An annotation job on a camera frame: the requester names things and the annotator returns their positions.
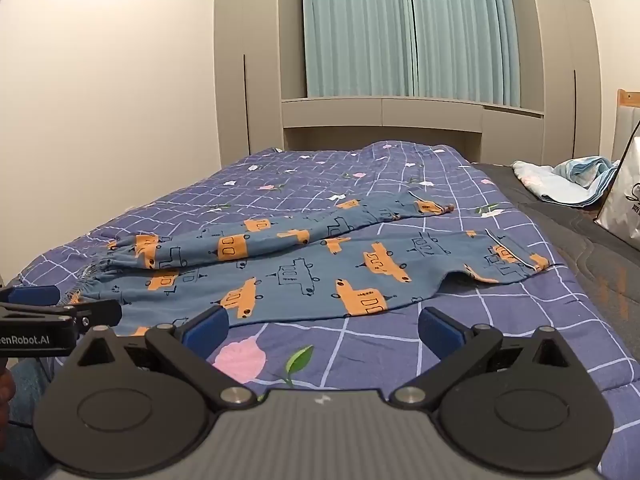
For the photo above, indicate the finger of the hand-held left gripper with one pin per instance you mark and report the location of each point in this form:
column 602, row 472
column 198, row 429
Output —
column 32, row 294
column 95, row 312

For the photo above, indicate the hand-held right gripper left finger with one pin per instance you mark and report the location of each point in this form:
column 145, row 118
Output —
column 206, row 331

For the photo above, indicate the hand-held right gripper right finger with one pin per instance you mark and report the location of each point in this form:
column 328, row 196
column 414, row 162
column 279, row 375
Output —
column 439, row 331

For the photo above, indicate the blue pants with orange cars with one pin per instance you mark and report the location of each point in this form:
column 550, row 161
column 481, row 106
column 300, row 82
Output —
column 300, row 270

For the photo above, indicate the purple checked quilt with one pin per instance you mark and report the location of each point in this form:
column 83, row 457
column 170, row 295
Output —
column 450, row 320

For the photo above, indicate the person's leg in jeans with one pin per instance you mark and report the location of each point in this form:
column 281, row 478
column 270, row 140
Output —
column 25, row 410

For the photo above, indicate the light blue crumpled cloth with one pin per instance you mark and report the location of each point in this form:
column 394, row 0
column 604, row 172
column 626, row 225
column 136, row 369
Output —
column 560, row 180

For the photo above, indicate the white bag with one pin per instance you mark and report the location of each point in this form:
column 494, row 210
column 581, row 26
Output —
column 625, row 205

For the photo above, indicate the beige wardrobe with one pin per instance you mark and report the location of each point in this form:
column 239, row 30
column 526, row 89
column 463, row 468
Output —
column 565, row 60
column 245, row 60

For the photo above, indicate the wooden headboard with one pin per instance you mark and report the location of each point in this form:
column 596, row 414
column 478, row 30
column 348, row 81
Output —
column 627, row 105

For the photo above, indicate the teal curtain panel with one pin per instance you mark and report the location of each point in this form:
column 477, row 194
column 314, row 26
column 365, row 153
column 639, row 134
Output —
column 355, row 25
column 465, row 30

